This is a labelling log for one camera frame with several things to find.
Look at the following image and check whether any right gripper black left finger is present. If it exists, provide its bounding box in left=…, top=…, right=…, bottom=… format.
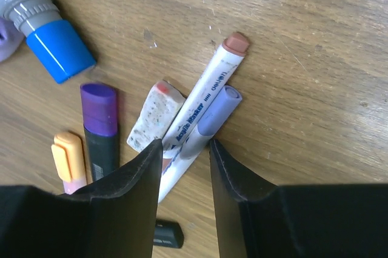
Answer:
left=1, top=140, right=162, bottom=257

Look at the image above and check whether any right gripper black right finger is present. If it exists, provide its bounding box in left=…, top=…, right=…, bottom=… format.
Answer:
left=210, top=140, right=387, bottom=257

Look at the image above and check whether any light blue white pen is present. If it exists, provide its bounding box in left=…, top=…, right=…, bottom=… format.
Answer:
left=158, top=85, right=243, bottom=202

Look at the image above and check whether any salmon tip white pen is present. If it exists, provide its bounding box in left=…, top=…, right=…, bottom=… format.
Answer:
left=162, top=32, right=250, bottom=169

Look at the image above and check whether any blue black highlighter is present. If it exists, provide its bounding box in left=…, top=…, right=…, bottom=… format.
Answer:
left=153, top=219, right=184, bottom=249

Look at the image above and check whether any orange pink highlighter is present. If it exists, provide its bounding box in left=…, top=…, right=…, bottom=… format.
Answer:
left=51, top=132, right=87, bottom=194

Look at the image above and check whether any purple black highlighter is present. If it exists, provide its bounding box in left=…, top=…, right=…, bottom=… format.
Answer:
left=80, top=83, right=119, bottom=181

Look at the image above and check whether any white eraser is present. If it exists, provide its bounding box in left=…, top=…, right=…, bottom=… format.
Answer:
left=127, top=80, right=186, bottom=152

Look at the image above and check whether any purple cloth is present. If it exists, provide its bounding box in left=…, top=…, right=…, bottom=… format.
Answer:
left=0, top=18, right=25, bottom=62

